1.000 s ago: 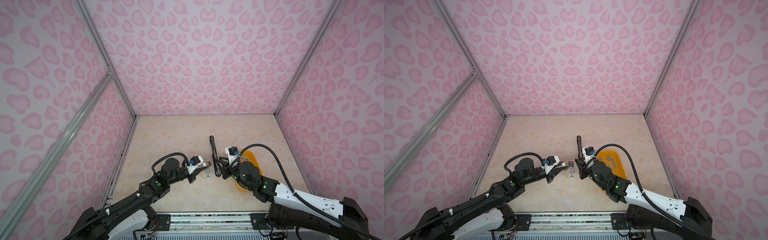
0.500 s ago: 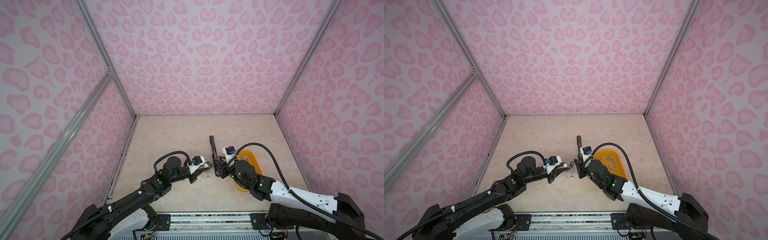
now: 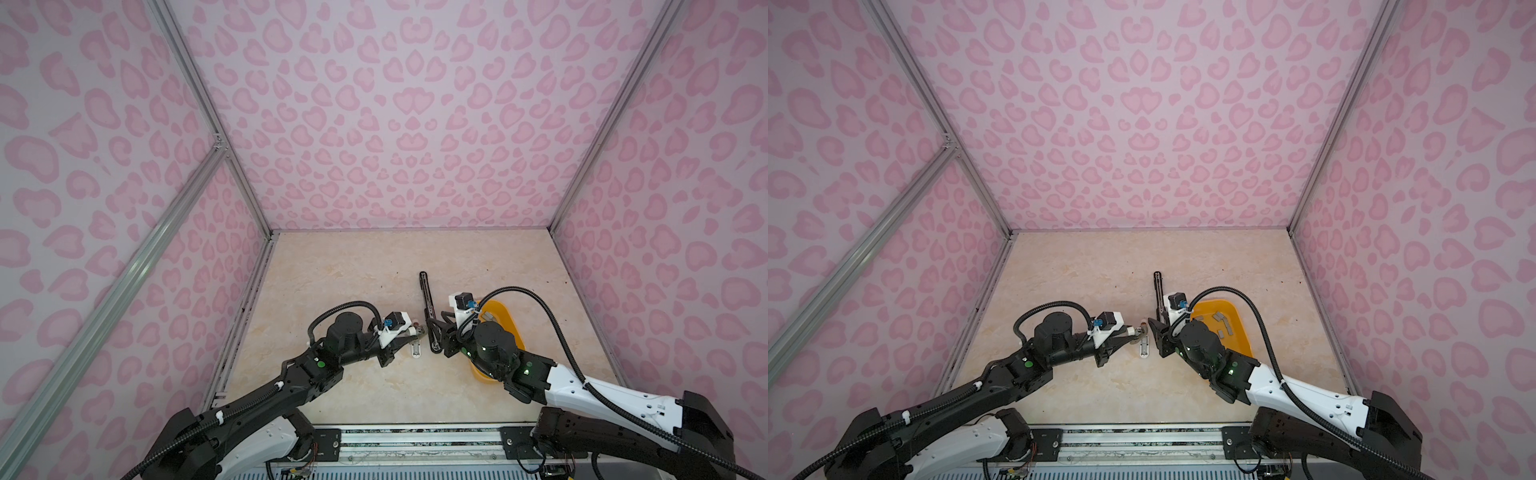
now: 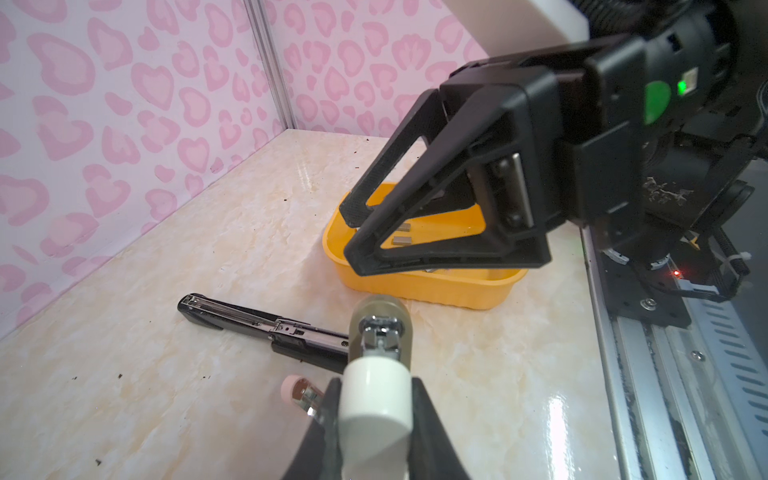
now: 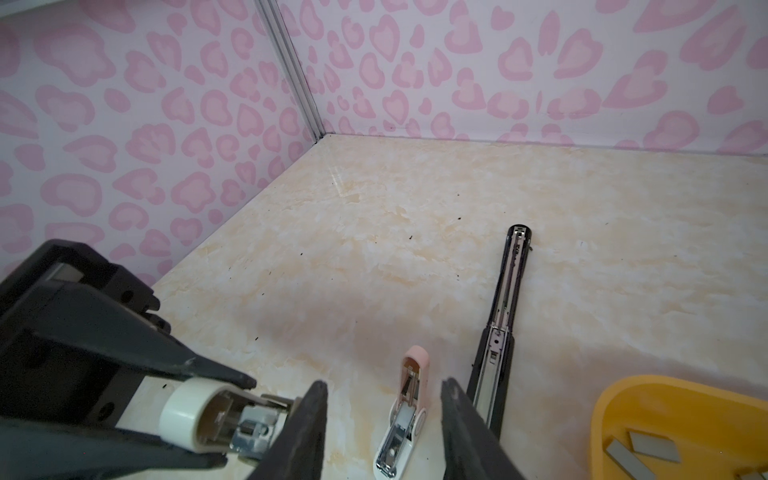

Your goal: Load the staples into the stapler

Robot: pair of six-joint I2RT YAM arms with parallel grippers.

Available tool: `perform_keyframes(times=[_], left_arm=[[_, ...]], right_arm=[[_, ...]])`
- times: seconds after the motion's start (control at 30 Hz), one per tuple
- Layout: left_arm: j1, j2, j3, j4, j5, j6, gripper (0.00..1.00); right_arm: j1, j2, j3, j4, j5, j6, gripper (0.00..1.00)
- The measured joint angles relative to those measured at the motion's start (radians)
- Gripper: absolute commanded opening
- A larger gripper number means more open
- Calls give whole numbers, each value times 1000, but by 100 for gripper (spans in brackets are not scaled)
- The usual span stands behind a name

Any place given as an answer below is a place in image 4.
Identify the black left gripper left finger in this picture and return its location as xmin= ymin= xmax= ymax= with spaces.
xmin=282 ymin=378 xmax=343 ymax=479

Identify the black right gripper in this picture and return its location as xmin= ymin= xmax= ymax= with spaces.
xmin=339 ymin=34 xmax=646 ymax=276

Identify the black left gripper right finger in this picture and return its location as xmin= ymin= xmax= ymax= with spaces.
xmin=408 ymin=377 xmax=470 ymax=480

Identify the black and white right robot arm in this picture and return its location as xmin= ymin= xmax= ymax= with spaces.
xmin=340 ymin=1 xmax=767 ymax=328

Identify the yellow plastic tray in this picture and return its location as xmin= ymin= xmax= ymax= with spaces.
xmin=323 ymin=177 xmax=551 ymax=310

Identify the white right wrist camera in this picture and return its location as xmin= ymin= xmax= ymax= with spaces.
xmin=444 ymin=0 xmax=590 ymax=57

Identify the aluminium frame bar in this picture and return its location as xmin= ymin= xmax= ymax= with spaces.
xmin=244 ymin=0 xmax=298 ymax=129

